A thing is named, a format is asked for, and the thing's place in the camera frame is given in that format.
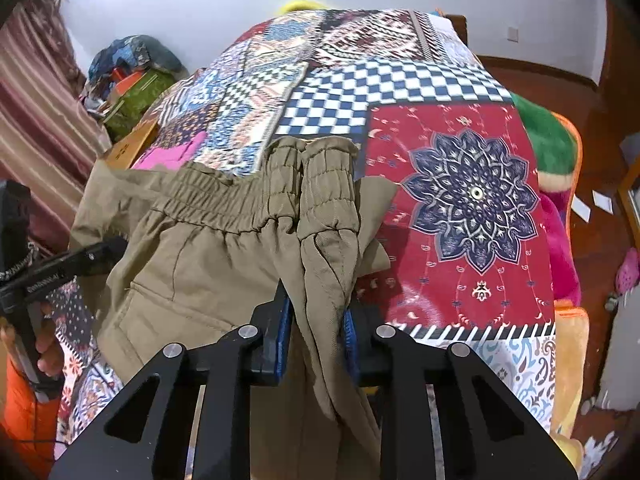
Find yellow plush pillow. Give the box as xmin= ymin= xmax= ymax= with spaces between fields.
xmin=278 ymin=0 xmax=326 ymax=15

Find colourful fleece blanket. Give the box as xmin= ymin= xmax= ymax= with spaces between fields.
xmin=512 ymin=94 xmax=589 ymax=470

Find brown wooden door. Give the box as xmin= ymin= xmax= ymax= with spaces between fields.
xmin=599 ymin=0 xmax=639 ymax=245

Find orange left sleeve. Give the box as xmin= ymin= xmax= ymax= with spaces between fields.
xmin=1 ymin=358 xmax=60 ymax=479

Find folded pink cloth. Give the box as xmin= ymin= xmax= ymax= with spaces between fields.
xmin=132 ymin=131 xmax=206 ymax=170

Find pile of clothes and bags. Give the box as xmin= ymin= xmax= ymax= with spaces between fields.
xmin=80 ymin=35 xmax=188 ymax=143

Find patchwork patterned bedspread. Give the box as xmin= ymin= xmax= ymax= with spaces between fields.
xmin=58 ymin=10 xmax=555 ymax=479

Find olive khaki pants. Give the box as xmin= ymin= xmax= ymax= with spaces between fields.
xmin=70 ymin=136 xmax=397 ymax=479

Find person's left hand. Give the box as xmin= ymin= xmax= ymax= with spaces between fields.
xmin=0 ymin=303 xmax=65 ymax=378

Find pink slipper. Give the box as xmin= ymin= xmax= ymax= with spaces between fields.
xmin=615 ymin=248 xmax=639 ymax=295

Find wooden lap desk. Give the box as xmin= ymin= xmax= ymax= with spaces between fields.
xmin=102 ymin=120 xmax=158 ymax=169

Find white paper on floor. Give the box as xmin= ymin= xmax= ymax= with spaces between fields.
xmin=592 ymin=191 xmax=614 ymax=214
xmin=570 ymin=195 xmax=591 ymax=223

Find striped maroon curtain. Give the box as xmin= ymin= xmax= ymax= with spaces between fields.
xmin=1 ymin=0 xmax=108 ymax=252

